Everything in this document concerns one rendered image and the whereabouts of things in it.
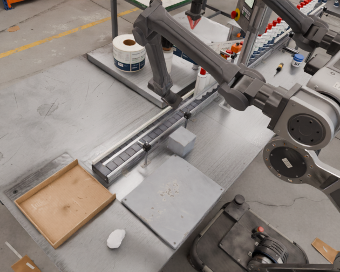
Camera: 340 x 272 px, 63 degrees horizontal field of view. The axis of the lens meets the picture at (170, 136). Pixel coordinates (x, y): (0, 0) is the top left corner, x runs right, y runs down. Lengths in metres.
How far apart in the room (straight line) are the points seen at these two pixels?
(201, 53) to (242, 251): 1.33
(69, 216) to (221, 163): 0.74
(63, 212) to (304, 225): 1.80
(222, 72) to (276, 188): 1.82
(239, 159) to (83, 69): 1.12
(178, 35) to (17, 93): 1.18
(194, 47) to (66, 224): 0.83
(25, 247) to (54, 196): 0.92
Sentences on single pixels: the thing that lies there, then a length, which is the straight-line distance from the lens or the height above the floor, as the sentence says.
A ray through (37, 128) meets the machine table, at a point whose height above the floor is 0.83.
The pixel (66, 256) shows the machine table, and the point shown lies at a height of 0.83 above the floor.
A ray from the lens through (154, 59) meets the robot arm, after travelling 1.08.
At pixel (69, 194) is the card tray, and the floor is 0.83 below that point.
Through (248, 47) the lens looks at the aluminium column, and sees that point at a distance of 1.50.
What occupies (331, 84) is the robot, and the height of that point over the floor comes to 1.53.
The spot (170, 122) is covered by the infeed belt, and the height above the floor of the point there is 0.88.
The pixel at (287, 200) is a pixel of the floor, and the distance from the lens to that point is 2.51.
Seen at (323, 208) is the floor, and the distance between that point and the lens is 2.63.
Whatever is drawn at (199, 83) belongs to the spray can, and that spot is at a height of 1.00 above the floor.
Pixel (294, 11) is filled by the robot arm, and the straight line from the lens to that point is 1.19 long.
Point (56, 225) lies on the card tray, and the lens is 1.23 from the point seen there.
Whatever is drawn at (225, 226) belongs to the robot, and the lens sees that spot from 1.92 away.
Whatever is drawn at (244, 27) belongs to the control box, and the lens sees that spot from 1.50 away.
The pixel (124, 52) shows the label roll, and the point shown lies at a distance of 1.73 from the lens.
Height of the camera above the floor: 1.91
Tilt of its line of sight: 47 degrees down
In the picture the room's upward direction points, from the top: 9 degrees clockwise
